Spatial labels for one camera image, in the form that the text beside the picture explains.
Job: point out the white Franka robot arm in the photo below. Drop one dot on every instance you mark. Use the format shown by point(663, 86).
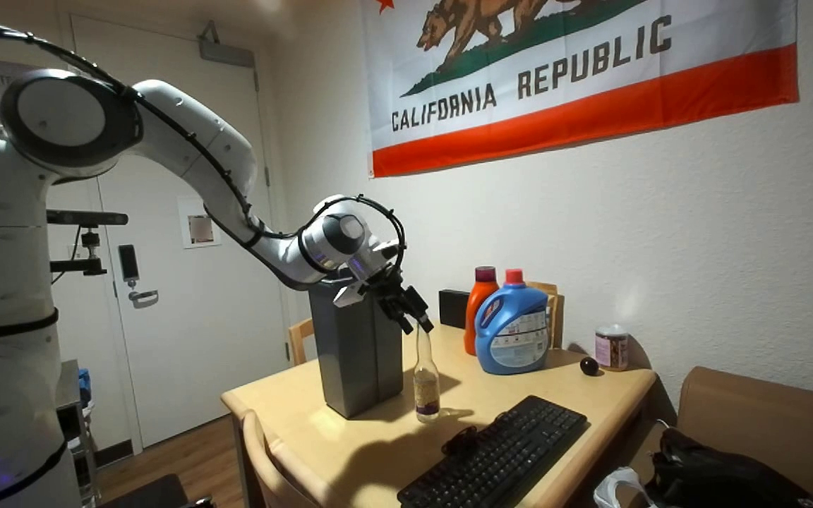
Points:
point(13, 284)

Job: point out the clear glass bottle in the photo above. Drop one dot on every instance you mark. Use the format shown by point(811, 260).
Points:
point(423, 376)

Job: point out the small dark round object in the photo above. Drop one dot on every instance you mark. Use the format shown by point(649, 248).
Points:
point(591, 368)

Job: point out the California Republic flag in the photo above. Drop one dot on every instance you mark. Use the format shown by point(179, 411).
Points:
point(593, 86)

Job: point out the wooden chair slatted back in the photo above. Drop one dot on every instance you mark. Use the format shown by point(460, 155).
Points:
point(300, 340)

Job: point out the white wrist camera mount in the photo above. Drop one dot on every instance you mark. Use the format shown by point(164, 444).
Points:
point(350, 296)

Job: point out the black bag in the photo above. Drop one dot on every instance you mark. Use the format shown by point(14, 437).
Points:
point(725, 476)

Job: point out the black box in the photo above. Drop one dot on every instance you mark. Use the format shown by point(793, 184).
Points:
point(453, 308)

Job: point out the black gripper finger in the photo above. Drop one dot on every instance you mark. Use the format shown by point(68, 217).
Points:
point(396, 314)
point(418, 306)

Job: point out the portrait photo on door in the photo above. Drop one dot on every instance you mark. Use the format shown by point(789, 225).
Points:
point(200, 229)

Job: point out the white door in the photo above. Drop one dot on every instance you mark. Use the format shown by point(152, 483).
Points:
point(219, 330)

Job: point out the black computer keyboard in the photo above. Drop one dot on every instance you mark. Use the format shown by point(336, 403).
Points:
point(499, 452)

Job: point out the black camera on stand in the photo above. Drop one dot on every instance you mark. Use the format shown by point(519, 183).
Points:
point(85, 220)

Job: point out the small pink jar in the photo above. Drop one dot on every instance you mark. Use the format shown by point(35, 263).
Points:
point(610, 351)

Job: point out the gray door closer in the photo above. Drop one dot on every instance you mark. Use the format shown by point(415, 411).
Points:
point(223, 49)

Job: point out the orange detergent bottle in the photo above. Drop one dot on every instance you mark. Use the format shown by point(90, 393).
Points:
point(477, 314)

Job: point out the white plastic bag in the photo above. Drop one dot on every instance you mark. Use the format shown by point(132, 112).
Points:
point(619, 489)

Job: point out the blue detergent jug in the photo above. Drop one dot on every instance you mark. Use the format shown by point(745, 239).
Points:
point(514, 330)

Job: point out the tall gray bin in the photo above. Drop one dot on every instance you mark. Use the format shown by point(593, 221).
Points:
point(358, 356)

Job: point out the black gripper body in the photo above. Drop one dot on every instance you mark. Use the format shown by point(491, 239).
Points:
point(378, 269)

